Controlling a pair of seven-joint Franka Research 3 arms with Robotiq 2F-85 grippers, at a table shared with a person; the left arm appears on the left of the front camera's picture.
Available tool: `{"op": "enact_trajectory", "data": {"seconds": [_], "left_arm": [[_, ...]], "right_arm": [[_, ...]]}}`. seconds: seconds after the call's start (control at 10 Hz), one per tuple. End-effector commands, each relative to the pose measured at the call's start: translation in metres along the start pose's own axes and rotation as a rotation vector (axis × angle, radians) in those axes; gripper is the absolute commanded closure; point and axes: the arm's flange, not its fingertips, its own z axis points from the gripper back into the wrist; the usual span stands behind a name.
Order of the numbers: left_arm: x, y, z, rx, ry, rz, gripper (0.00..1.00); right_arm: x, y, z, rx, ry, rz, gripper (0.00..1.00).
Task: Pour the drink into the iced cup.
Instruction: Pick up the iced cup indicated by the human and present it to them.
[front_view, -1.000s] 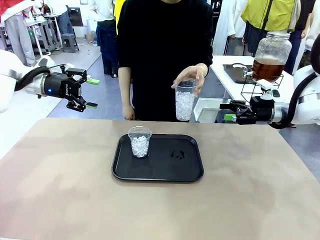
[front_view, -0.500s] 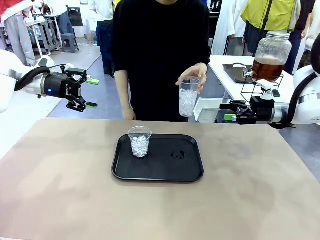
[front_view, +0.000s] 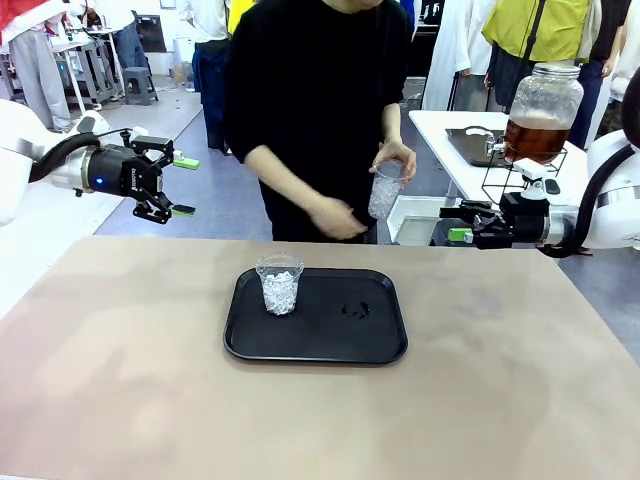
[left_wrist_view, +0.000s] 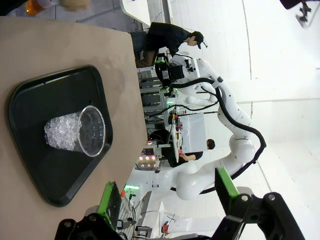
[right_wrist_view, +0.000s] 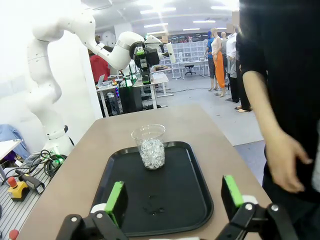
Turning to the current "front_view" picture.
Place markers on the grey step stool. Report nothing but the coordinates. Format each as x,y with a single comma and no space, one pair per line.
140,85

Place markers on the short clear iced plastic cup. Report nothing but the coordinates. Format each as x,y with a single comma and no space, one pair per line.
280,292

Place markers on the grey metal workbench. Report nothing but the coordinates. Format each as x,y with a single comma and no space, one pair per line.
92,60

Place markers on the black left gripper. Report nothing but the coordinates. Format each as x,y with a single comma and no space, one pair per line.
120,172

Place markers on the glass tea dispenser jar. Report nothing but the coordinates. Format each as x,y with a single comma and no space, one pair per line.
545,100

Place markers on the large black serving tray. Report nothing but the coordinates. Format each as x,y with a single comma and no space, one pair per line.
320,335

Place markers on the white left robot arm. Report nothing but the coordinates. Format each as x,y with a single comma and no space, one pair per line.
10,195

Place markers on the person's right hand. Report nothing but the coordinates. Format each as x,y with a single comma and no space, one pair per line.
340,220

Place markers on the person's left forearm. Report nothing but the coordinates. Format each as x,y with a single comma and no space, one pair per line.
392,125

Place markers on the yellow-green jacket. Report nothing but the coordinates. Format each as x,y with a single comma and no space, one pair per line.
540,30

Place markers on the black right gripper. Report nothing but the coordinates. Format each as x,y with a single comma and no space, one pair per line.
525,222

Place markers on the person's right forearm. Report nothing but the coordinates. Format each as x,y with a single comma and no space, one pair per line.
285,182

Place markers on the small black tray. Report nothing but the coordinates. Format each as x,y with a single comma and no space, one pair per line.
470,147

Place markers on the bystander in grey trousers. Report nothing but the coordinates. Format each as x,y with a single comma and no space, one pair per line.
35,70

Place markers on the person's left hand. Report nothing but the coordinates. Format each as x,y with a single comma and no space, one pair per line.
397,155

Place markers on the person's black shirt torso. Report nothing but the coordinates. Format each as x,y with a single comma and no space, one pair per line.
310,100

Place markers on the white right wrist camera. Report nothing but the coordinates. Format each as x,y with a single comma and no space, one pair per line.
532,177

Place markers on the tall clear iced plastic cup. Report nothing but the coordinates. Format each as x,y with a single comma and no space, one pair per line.
384,197

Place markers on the white side table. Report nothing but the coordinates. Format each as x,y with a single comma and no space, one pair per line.
435,130

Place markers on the bystander with navy apron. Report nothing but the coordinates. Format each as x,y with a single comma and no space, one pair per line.
212,75

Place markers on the white bin with metal inside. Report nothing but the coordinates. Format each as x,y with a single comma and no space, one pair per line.
415,220

